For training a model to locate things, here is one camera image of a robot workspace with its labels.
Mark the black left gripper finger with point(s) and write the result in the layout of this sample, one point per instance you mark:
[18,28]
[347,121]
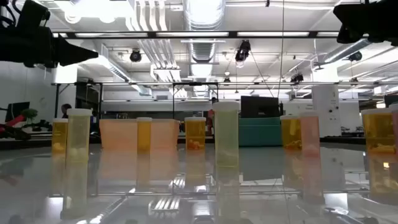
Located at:
[73,53]

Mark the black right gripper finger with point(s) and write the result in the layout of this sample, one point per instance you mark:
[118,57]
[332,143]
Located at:
[346,14]

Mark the small amber pill bottle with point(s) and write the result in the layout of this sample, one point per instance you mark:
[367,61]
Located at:
[59,137]

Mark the narrow amber pill bottle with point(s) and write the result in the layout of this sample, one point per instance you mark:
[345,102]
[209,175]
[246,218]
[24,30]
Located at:
[144,133]

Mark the wide amber pill bottle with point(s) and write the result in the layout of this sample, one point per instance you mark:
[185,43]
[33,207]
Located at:
[289,133]
[377,130]
[195,133]

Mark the orange plastic bin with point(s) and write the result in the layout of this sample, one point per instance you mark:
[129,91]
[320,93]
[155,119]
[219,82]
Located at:
[118,133]

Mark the teal plastic bin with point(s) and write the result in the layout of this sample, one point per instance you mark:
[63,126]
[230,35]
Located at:
[259,133]

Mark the round black ceiling fixture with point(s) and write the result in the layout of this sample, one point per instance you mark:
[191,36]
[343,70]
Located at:
[135,56]
[355,56]

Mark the person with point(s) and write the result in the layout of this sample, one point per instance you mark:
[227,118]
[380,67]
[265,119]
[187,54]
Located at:
[211,118]
[65,110]

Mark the black background monitor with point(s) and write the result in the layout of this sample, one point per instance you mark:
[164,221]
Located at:
[18,111]

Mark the small green plant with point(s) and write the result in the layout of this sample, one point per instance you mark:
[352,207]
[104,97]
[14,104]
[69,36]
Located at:
[30,114]

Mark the red background object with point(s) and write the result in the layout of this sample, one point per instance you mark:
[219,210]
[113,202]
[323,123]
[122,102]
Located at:
[14,123]

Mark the white pillar cabinet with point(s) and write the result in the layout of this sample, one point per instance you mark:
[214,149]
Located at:
[326,109]

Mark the LED light bar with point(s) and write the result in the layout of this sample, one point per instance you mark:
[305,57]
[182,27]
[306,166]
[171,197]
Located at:
[192,34]

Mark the black monitor back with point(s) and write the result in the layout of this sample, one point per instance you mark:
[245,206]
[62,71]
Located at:
[259,107]

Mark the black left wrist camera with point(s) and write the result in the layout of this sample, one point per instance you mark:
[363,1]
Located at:
[32,14]

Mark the black hanging camera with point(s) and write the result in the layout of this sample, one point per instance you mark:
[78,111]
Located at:
[243,51]

